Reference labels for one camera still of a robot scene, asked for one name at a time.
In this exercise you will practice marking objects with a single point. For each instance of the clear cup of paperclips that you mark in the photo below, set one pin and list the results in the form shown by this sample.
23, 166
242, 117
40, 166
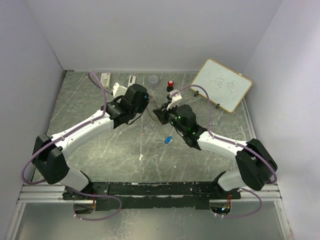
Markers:
153, 81

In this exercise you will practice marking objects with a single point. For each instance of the yellow framed whiteboard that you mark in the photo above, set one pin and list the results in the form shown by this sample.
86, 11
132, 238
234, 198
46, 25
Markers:
224, 87

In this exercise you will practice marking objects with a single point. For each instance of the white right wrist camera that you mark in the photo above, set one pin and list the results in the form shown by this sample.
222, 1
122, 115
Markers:
174, 99

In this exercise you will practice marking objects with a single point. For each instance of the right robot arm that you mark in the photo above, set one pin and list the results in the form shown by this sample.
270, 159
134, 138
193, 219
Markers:
255, 166

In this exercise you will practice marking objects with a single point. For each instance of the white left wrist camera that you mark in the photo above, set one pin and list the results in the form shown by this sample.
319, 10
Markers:
118, 90

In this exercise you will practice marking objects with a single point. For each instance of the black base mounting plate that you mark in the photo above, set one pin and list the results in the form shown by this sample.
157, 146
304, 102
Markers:
149, 195

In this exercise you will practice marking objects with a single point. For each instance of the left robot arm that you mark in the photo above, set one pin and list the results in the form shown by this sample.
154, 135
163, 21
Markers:
51, 152

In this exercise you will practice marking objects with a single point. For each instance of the white stapler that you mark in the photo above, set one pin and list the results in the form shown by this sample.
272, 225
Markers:
131, 80

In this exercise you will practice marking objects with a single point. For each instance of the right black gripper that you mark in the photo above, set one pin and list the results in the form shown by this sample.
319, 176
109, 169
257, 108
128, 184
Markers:
162, 112

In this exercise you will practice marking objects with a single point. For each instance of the green white staple box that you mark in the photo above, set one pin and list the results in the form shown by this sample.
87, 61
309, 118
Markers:
105, 80

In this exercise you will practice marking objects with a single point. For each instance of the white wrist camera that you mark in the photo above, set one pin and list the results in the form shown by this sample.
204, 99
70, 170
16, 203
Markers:
174, 99
118, 90

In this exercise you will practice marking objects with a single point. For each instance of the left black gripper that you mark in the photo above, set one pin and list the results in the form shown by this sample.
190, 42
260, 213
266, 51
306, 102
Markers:
143, 105

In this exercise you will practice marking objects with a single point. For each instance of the aluminium rail frame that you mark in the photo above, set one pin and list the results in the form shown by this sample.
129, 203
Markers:
81, 209

